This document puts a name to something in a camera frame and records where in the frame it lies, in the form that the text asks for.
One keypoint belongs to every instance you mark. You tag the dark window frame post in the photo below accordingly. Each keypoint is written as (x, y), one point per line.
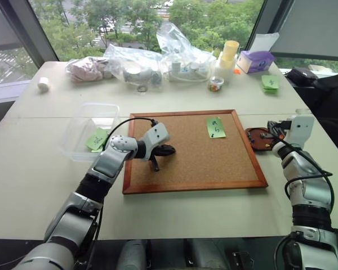
(257, 25)
(28, 31)

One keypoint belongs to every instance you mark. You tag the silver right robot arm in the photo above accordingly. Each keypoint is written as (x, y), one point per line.
(307, 180)

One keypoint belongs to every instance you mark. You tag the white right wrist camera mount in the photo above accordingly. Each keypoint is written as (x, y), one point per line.
(300, 129)

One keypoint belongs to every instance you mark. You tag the small cup of colourful pins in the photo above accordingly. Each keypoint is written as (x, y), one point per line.
(215, 83)

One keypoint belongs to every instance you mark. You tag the green sticky note pad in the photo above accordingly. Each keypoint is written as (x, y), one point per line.
(270, 84)

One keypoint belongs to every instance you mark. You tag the brown oval tray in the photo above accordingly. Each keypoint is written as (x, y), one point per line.
(256, 143)

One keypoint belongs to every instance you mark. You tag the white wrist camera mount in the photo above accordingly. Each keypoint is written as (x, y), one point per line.
(300, 129)
(157, 135)

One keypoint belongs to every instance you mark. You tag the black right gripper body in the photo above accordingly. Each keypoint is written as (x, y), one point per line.
(283, 128)

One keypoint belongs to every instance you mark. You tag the grey roller blind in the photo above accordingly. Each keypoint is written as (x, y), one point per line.
(0, 25)
(312, 28)

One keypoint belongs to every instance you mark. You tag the white tape roll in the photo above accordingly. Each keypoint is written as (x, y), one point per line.
(43, 83)

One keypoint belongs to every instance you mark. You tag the black buckle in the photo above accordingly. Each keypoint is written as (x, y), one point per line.
(242, 260)

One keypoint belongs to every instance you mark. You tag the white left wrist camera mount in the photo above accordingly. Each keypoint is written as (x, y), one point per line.
(157, 135)

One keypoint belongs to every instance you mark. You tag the plastic bag with pink items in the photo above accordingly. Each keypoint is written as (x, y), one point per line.
(87, 70)

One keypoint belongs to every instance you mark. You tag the clear bag with cups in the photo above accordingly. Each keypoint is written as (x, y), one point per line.
(132, 73)

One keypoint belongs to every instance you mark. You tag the green sticky note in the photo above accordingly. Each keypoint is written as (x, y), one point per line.
(97, 150)
(97, 139)

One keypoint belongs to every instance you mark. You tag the wood-framed cork board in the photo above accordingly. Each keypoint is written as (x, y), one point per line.
(191, 163)

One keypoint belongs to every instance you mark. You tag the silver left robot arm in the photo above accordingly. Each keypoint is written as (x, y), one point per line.
(107, 163)

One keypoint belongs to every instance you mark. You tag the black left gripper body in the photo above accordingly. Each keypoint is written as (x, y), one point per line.
(159, 152)

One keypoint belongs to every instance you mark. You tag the black bag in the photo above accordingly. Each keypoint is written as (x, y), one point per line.
(321, 87)

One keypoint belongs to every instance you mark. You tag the green note with writing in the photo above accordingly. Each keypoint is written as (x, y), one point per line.
(215, 128)

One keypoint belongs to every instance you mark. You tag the large clear plastic bag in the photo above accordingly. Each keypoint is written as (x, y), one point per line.
(180, 47)

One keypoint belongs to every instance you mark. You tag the white plastic bottle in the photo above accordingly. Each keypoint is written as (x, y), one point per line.
(224, 69)

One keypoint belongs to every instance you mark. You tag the yellow cup stack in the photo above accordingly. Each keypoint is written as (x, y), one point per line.
(230, 49)

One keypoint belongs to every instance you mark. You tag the small orange object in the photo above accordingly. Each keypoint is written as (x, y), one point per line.
(236, 72)

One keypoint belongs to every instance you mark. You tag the grey rounded shape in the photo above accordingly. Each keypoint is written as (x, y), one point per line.
(132, 254)

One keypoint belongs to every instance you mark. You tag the purple tissue box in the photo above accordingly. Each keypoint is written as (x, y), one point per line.
(256, 62)

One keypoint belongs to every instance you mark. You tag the white tissue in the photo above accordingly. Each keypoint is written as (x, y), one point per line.
(263, 42)

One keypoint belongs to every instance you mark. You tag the clear plastic box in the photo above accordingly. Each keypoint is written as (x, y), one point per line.
(73, 135)

